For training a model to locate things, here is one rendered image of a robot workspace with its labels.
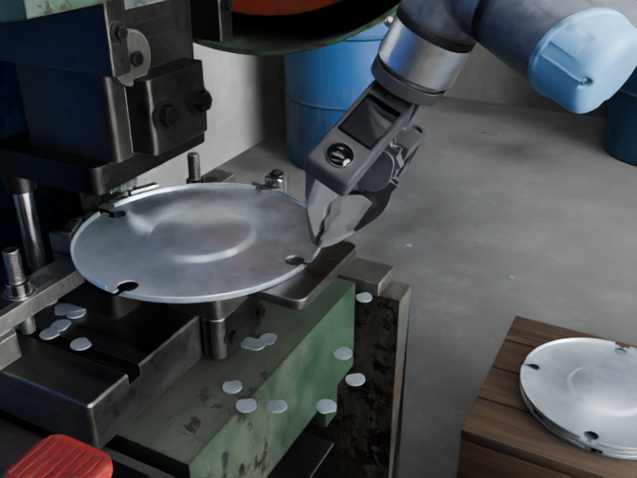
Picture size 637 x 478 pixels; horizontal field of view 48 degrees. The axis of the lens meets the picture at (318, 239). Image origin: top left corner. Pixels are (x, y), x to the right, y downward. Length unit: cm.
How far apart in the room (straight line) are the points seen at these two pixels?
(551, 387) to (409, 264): 115
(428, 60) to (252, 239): 32
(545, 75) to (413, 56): 12
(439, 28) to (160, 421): 48
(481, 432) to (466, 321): 92
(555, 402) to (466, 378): 64
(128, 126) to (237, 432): 35
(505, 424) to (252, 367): 54
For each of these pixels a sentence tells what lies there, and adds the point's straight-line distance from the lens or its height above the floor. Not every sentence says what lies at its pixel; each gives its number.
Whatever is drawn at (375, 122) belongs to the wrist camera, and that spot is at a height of 96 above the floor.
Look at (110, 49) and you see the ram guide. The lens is 70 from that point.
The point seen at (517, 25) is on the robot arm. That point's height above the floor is 106.
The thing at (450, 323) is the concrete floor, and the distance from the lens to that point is 209.
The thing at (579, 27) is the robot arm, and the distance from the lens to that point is 56.
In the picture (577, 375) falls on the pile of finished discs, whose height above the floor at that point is 38.
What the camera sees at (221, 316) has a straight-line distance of 82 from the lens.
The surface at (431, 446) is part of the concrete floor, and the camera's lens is 170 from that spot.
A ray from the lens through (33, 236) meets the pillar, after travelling 90.
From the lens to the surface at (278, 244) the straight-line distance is 81.
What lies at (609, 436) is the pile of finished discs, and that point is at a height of 37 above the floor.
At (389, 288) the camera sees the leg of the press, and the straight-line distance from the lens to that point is 104.
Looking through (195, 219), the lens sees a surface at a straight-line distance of 87.
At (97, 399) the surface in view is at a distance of 74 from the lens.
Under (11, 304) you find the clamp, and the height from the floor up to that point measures 76.
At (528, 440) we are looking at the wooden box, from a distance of 123.
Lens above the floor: 116
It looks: 28 degrees down
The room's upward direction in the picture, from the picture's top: straight up
